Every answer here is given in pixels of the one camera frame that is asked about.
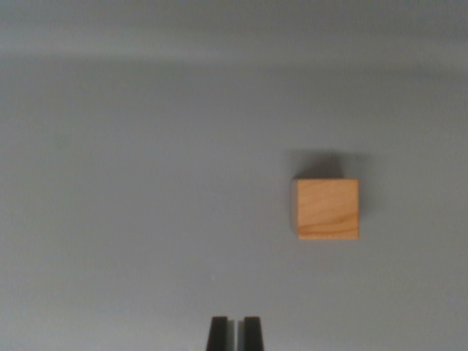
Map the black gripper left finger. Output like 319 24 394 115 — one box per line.
206 316 235 351

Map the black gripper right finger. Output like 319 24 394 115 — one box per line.
237 316 265 351

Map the wooden cube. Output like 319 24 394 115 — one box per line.
291 178 361 241

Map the grey plastic tray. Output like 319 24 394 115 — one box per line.
0 0 468 351

